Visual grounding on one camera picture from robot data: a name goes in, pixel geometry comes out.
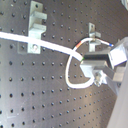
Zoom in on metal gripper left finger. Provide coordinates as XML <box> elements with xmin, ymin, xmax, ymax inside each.
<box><xmin>84</xmin><ymin>48</ymin><xmax>114</xmax><ymax>68</ymax></box>

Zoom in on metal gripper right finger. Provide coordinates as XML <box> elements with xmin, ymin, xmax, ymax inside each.
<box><xmin>80</xmin><ymin>61</ymin><xmax>122</xmax><ymax>86</ymax></box>

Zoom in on white cable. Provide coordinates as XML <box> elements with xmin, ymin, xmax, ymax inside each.
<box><xmin>0</xmin><ymin>31</ymin><xmax>114</xmax><ymax>90</ymax></box>

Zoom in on small metal cable clip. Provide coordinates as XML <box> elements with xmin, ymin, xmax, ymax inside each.
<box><xmin>88</xmin><ymin>23</ymin><xmax>101</xmax><ymax>52</ymax></box>

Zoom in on large metal cable clip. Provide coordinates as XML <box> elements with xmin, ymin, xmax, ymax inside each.
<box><xmin>26</xmin><ymin>0</ymin><xmax>48</xmax><ymax>55</ymax></box>

